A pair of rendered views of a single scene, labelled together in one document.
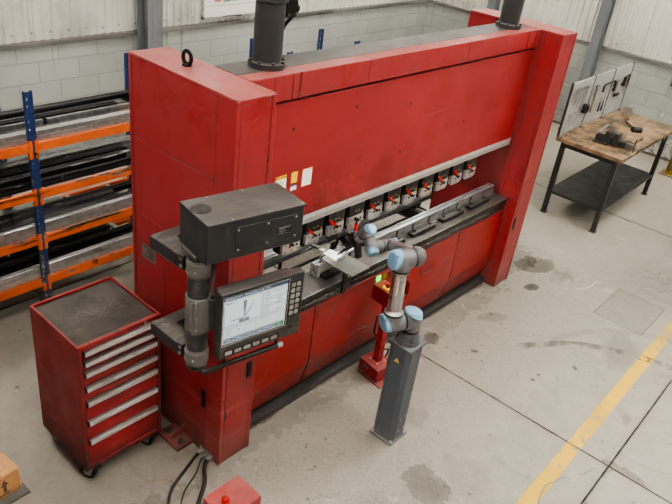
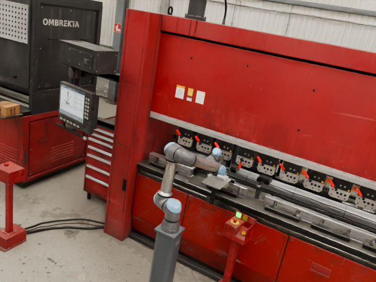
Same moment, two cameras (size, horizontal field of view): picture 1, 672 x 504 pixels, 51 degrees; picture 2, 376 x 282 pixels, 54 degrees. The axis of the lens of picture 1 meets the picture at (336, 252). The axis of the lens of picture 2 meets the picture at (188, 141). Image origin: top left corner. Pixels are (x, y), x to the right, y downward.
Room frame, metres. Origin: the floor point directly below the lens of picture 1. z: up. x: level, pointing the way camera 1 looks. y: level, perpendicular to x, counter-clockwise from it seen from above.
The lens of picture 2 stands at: (2.97, -2.89, 2.34)
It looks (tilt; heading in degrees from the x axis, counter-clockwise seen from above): 19 degrees down; 77
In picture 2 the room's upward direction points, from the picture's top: 10 degrees clockwise
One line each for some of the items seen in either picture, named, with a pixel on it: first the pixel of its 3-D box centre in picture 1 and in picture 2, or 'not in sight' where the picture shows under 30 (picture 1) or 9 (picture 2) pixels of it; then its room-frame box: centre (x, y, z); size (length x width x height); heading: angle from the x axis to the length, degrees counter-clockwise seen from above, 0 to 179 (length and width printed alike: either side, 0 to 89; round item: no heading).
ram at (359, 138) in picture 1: (407, 130); (316, 118); (4.53, -0.36, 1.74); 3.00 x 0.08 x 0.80; 142
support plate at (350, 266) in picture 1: (345, 263); (216, 181); (3.93, -0.07, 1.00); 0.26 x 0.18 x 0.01; 52
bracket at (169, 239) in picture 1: (200, 239); (100, 75); (2.83, 0.63, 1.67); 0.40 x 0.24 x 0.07; 142
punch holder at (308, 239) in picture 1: (309, 229); (206, 142); (3.84, 0.18, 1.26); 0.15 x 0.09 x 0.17; 142
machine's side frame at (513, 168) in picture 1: (490, 153); not in sight; (5.91, -1.23, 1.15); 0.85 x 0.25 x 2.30; 52
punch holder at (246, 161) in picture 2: (351, 212); (246, 156); (4.16, -0.07, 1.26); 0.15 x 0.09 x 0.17; 142
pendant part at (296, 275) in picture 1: (256, 309); (79, 107); (2.69, 0.33, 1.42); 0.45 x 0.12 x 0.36; 132
